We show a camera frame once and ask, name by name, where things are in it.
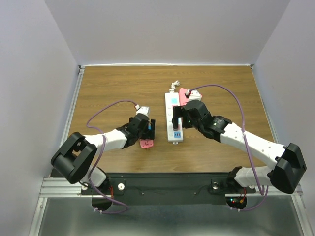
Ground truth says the white multicolour power strip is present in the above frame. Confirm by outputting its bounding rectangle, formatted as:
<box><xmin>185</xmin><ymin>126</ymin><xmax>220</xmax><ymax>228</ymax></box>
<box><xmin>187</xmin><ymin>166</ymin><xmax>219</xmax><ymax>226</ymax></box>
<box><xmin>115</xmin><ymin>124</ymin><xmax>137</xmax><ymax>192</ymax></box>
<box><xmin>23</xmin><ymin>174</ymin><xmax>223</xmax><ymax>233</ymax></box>
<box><xmin>165</xmin><ymin>92</ymin><xmax>184</xmax><ymax>145</ymax></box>

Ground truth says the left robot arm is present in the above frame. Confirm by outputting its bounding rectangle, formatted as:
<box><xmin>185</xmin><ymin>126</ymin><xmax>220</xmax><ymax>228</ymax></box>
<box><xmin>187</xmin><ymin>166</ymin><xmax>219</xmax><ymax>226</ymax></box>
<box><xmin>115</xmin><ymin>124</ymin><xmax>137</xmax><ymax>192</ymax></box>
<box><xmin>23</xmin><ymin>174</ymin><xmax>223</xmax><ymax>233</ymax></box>
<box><xmin>51</xmin><ymin>114</ymin><xmax>156</xmax><ymax>195</ymax></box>

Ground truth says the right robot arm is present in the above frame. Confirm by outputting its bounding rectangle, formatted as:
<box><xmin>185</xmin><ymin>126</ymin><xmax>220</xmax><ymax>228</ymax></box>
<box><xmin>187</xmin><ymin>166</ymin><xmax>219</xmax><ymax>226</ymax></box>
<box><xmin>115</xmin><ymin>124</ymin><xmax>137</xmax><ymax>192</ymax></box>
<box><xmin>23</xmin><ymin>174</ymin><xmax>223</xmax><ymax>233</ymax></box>
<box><xmin>172</xmin><ymin>100</ymin><xmax>307</xmax><ymax>194</ymax></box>

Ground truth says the pink square plug adapter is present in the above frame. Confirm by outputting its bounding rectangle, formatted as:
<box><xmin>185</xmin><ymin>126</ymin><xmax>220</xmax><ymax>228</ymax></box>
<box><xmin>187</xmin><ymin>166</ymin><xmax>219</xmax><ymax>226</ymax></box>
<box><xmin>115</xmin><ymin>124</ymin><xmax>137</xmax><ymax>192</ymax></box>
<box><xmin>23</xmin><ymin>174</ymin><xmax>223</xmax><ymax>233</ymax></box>
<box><xmin>139</xmin><ymin>139</ymin><xmax>154</xmax><ymax>149</ymax></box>

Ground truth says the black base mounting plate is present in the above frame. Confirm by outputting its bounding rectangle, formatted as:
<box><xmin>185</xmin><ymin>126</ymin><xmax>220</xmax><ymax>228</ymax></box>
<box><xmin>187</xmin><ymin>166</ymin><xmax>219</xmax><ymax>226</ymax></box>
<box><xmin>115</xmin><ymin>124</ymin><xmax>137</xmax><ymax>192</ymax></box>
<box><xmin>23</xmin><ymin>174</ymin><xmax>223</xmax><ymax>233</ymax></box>
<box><xmin>80</xmin><ymin>173</ymin><xmax>256</xmax><ymax>210</ymax></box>

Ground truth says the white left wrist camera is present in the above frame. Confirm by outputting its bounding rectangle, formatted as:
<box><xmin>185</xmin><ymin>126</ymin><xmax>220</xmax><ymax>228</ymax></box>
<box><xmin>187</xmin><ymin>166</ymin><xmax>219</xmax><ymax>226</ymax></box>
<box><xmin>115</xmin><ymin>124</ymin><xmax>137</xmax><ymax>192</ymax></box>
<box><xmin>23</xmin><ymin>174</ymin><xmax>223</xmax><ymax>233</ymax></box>
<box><xmin>136</xmin><ymin>106</ymin><xmax>150</xmax><ymax>117</ymax></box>

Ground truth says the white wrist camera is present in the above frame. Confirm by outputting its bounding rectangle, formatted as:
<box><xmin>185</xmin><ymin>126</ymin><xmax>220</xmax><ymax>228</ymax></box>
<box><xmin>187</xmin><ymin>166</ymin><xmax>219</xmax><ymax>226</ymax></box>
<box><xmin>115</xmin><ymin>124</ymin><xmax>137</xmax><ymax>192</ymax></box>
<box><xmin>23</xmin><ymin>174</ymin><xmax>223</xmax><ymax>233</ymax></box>
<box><xmin>136</xmin><ymin>106</ymin><xmax>150</xmax><ymax>117</ymax></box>
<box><xmin>185</xmin><ymin>89</ymin><xmax>202</xmax><ymax>101</ymax></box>

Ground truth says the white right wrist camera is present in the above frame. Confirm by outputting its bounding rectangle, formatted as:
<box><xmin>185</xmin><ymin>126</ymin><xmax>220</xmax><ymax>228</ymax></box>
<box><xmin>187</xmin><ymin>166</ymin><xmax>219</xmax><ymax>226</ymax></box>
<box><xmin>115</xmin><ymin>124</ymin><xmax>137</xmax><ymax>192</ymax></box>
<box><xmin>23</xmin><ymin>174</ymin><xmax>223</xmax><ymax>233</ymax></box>
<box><xmin>185</xmin><ymin>89</ymin><xmax>202</xmax><ymax>101</ymax></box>

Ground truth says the aluminium left side rail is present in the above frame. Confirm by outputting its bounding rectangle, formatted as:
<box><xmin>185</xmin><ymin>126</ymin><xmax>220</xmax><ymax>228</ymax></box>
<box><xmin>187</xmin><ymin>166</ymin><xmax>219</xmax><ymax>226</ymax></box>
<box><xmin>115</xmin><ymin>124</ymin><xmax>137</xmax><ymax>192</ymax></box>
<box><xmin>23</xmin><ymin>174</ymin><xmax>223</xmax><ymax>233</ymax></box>
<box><xmin>58</xmin><ymin>65</ymin><xmax>85</xmax><ymax>149</ymax></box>

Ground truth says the aluminium rail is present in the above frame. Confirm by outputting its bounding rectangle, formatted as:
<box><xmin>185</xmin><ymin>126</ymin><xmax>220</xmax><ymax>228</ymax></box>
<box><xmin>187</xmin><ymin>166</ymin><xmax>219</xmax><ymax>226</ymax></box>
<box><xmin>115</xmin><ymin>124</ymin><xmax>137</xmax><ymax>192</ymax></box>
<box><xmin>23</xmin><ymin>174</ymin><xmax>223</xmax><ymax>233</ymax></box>
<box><xmin>250</xmin><ymin>63</ymin><xmax>306</xmax><ymax>194</ymax></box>
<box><xmin>58</xmin><ymin>65</ymin><xmax>85</xmax><ymax>149</ymax></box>
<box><xmin>39</xmin><ymin>176</ymin><xmax>93</xmax><ymax>198</ymax></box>

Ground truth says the aluminium front rail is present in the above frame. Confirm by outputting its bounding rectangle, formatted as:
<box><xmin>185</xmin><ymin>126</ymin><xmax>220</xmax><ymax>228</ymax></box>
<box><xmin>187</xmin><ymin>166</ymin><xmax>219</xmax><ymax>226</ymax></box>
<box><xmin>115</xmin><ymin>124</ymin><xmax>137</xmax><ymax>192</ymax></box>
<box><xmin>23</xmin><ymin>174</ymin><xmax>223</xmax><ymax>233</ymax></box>
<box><xmin>39</xmin><ymin>176</ymin><xmax>93</xmax><ymax>198</ymax></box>

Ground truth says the aluminium right side rail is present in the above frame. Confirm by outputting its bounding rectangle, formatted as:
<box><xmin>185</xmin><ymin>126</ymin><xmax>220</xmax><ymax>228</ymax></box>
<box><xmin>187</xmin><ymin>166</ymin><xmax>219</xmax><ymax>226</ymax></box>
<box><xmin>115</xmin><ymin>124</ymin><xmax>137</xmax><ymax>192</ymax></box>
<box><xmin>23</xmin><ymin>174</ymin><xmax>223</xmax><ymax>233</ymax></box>
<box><xmin>250</xmin><ymin>63</ymin><xmax>306</xmax><ymax>194</ymax></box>

